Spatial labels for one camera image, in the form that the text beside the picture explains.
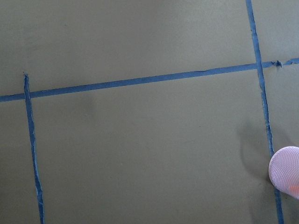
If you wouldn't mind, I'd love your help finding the orange highlighter pen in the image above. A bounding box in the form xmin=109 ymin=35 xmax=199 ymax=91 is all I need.
xmin=289 ymin=185 xmax=299 ymax=194

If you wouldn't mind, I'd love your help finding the pink mesh pen holder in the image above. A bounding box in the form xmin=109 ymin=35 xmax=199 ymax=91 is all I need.
xmin=268 ymin=146 xmax=299 ymax=199

